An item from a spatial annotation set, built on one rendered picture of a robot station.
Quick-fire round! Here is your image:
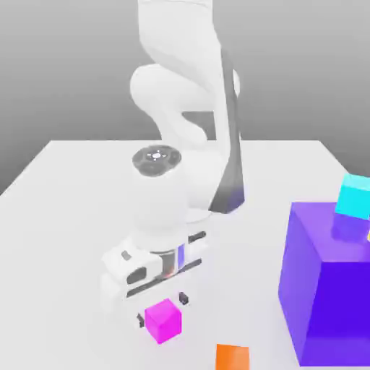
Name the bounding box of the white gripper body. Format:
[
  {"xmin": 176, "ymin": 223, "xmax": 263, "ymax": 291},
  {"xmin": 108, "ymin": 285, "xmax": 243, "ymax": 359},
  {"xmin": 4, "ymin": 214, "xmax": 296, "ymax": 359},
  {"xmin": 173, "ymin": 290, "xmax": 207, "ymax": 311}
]
[{"xmin": 99, "ymin": 257, "xmax": 210, "ymax": 315}]

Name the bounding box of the small magenta cube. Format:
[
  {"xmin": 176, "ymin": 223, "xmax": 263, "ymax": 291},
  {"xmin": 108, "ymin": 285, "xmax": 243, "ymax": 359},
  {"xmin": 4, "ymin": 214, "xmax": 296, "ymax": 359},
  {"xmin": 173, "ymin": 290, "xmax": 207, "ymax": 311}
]
[{"xmin": 144, "ymin": 298, "xmax": 183, "ymax": 345}]

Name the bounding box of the small orange cube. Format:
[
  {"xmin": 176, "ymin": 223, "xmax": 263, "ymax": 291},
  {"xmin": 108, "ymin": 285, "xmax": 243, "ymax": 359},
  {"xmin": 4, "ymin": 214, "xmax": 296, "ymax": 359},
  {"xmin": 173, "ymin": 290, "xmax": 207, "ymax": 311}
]
[{"xmin": 215, "ymin": 343, "xmax": 250, "ymax": 370}]

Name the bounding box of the small cyan cube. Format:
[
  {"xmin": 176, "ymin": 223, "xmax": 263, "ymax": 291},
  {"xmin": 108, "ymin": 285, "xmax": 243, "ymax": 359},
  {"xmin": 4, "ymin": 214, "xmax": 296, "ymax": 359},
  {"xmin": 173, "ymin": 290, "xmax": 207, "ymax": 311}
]
[{"xmin": 335, "ymin": 173, "xmax": 370, "ymax": 221}]

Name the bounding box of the large purple box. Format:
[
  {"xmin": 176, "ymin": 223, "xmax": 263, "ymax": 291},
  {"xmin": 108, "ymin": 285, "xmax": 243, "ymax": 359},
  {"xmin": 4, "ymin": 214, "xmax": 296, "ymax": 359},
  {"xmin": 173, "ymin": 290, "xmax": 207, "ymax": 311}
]
[{"xmin": 277, "ymin": 202, "xmax": 370, "ymax": 368}]

